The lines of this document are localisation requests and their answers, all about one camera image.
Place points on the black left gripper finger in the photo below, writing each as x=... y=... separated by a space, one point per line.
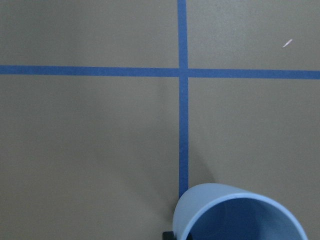
x=168 y=235

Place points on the light blue plastic cup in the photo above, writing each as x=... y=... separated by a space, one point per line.
x=213 y=211

